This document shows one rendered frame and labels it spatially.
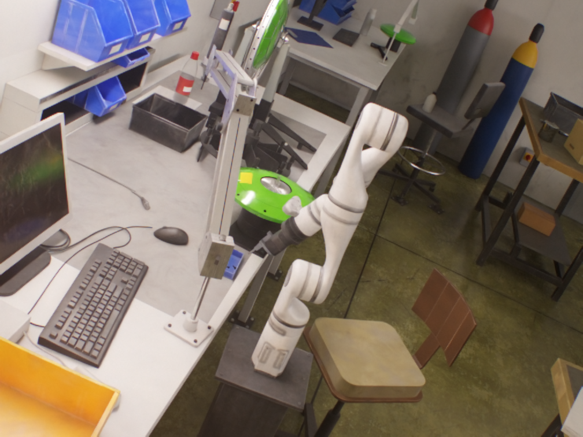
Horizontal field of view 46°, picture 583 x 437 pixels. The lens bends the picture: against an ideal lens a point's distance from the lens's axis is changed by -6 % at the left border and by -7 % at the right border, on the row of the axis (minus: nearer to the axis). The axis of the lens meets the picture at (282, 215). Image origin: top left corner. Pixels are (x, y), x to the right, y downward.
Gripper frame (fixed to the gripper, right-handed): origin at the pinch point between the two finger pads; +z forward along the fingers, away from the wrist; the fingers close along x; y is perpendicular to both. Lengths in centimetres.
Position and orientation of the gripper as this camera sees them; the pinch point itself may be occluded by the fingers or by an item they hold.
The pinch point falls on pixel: (251, 250)
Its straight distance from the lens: 207.1
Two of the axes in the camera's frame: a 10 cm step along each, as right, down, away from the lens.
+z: -7.1, 5.2, 4.6
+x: 3.2, -3.4, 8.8
